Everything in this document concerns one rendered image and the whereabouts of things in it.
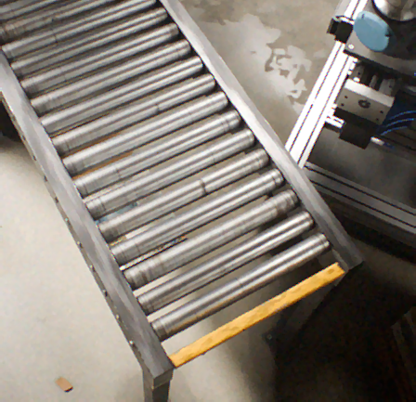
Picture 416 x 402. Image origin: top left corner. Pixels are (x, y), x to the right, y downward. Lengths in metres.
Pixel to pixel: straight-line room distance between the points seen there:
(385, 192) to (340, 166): 0.18
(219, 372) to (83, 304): 0.52
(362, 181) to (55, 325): 1.17
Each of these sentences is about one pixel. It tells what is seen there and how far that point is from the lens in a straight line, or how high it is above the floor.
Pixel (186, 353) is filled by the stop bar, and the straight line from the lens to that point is 1.34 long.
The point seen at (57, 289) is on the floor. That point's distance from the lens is 2.26.
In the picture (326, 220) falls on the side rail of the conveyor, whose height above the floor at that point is 0.80.
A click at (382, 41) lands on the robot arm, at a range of 1.60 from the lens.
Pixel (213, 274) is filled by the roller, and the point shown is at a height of 0.79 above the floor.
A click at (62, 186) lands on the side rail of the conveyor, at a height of 0.80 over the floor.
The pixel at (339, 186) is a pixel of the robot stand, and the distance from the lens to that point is 2.24.
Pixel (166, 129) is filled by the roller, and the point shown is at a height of 0.79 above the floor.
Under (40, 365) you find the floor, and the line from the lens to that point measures 2.20.
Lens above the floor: 2.12
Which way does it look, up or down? 62 degrees down
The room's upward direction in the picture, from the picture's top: 9 degrees clockwise
